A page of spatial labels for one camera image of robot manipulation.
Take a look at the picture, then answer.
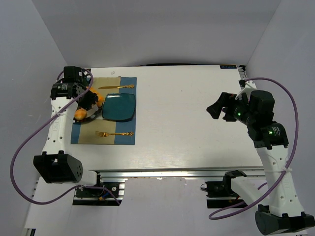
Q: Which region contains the large striped croissant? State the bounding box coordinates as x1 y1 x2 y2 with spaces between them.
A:
89 88 105 107

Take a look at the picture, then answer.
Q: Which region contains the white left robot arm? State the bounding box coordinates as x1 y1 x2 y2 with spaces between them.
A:
33 66 98 186

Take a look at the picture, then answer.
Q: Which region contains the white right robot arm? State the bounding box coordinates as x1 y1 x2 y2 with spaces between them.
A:
206 90 315 236

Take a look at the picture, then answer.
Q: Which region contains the small orange bread roll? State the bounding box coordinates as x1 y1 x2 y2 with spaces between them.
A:
74 109 87 120

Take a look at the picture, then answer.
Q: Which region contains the dark round bread plate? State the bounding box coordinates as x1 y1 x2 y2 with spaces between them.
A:
73 106 101 123

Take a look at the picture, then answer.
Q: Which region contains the blue label sticker right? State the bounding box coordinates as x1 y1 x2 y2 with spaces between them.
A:
220 65 237 69

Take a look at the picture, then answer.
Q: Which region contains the teal square plate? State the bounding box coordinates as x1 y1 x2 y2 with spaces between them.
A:
102 93 136 122

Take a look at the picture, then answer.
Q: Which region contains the gold butter knife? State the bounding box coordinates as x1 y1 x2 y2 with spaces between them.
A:
98 84 135 89

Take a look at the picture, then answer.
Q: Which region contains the blue and beige placemat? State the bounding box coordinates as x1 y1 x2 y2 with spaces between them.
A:
71 77 137 145

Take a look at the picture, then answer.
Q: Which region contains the gold fork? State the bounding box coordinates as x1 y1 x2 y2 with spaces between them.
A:
95 131 134 138

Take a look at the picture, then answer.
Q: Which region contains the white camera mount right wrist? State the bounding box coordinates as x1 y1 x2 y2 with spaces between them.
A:
235 80 257 100

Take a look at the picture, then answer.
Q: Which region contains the aluminium table edge rail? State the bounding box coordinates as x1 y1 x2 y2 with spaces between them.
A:
95 167 265 181

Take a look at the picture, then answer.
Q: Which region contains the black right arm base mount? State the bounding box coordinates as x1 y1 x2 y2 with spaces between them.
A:
200 170 247 209

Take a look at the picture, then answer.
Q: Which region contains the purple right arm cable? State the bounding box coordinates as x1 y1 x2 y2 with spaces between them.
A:
208 77 300 220

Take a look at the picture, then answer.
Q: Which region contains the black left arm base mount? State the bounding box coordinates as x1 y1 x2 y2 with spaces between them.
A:
72 182 125 206

